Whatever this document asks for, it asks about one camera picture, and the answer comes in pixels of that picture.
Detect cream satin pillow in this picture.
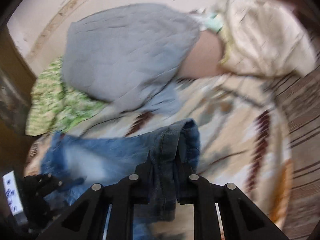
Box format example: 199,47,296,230
190,0,317,78

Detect leaf patterned cream blanket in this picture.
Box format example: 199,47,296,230
24,75,293,228

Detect green patterned cloth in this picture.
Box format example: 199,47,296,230
25,57,107,136

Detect striped brown quilt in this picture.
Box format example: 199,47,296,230
262,64,320,240

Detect grey quilted pillow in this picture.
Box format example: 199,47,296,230
62,3,200,114

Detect pink pillow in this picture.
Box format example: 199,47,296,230
177,30,226,79

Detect blue denim jeans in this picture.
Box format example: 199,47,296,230
41,119,200,239

